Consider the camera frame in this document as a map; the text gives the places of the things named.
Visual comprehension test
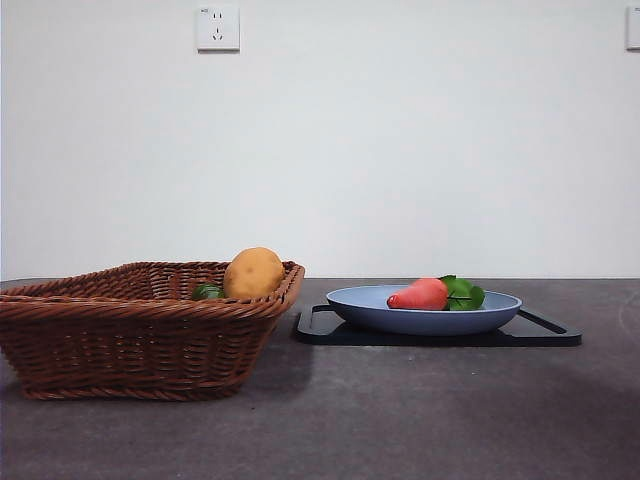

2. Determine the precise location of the orange-red carrot with leaves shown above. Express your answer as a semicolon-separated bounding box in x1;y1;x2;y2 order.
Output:
386;274;486;312

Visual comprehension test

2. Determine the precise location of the light blue round plate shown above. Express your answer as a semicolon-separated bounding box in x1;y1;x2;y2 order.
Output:
326;285;523;336

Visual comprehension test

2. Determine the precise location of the yellow-brown potato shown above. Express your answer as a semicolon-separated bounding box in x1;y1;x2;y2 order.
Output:
223;247;286;300

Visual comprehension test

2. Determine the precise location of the green vegetable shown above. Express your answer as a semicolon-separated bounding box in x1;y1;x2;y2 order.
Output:
191;282;226;301

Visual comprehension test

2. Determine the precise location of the brown wicker basket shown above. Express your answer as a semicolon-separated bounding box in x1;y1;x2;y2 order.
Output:
0;260;306;401

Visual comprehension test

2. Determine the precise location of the dark rectangular tray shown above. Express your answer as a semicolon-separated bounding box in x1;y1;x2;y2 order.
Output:
294;303;583;347

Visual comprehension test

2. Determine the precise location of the white wall socket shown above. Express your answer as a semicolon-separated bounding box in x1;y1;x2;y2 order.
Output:
625;5;640;51
196;6;241;54

